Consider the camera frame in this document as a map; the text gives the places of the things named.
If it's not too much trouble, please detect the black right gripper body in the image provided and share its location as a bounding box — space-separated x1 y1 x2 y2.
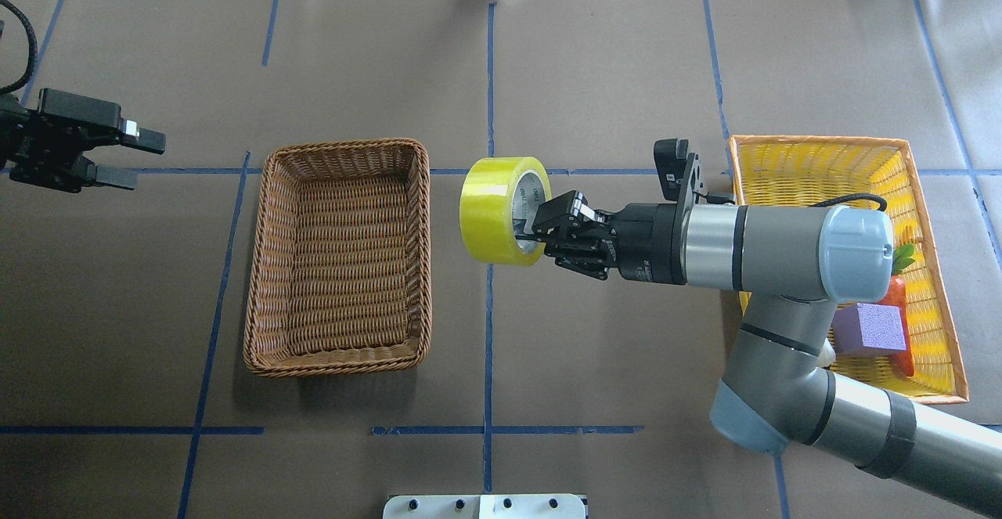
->
591 203 687 285

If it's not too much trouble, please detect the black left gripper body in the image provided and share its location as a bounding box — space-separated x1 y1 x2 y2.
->
2 88 123 193

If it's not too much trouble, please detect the yellow transparent tape roll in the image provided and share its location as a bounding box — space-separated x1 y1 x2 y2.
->
460 157 552 266

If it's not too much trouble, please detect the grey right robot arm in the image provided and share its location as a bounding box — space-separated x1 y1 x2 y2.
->
513 191 1001 518

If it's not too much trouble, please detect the yellow woven plastic basket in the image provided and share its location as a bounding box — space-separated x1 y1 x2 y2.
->
729 135 970 405

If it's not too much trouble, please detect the brown wicker basket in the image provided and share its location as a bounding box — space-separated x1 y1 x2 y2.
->
243 139 432 377

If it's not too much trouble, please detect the purple foam cube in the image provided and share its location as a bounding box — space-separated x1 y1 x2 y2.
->
831 304 908 359

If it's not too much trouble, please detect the toy carrot with green leaves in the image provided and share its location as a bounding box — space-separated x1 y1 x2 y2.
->
883 243 916 377

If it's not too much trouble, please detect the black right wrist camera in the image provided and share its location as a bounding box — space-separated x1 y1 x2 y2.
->
654 139 702 204

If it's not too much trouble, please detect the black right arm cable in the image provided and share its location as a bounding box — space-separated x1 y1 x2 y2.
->
697 192 888 213

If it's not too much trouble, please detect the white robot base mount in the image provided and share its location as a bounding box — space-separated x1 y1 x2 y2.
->
382 493 589 518

